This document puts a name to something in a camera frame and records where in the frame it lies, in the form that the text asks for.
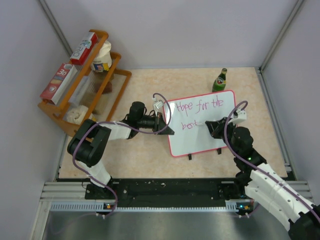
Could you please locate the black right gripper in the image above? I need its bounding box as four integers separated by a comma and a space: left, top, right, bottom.
206, 117, 240, 156

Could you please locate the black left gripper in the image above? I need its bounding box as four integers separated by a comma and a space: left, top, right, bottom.
137, 112, 174, 136

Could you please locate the pink framed whiteboard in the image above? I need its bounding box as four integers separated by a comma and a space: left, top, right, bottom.
163, 90, 236, 157

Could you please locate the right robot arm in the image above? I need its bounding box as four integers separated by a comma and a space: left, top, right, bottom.
205, 117, 320, 240

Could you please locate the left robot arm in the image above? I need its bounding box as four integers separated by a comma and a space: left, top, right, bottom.
67, 101, 175, 199

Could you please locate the green glass bottle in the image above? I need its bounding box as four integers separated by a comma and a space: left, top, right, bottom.
211, 68, 228, 93

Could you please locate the brown wrapped package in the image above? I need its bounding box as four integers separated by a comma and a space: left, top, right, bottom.
102, 81, 113, 94

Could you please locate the orange wooden shelf rack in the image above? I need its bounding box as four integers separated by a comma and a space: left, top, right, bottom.
38, 29, 132, 137

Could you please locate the white crumpled bag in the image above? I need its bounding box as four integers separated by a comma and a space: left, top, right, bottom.
66, 105, 89, 125

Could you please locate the white paper flour bag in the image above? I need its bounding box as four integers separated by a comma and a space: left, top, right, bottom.
90, 40, 112, 72

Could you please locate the red white upper box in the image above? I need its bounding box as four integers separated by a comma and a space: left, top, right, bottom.
70, 31, 98, 66

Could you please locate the red white box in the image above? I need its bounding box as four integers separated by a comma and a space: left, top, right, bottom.
40, 63, 77, 105
70, 31, 98, 66

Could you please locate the red white lower box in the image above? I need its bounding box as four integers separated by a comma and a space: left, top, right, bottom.
40, 63, 77, 105

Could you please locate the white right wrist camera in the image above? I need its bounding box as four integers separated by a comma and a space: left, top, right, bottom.
228, 108, 247, 125

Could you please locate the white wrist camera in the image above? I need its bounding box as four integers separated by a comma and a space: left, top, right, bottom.
228, 108, 247, 125
153, 100, 164, 112

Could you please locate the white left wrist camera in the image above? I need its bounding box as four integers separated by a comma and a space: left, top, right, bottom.
153, 100, 164, 112

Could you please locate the aluminium rail with black base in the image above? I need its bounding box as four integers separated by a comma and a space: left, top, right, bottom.
41, 176, 313, 213

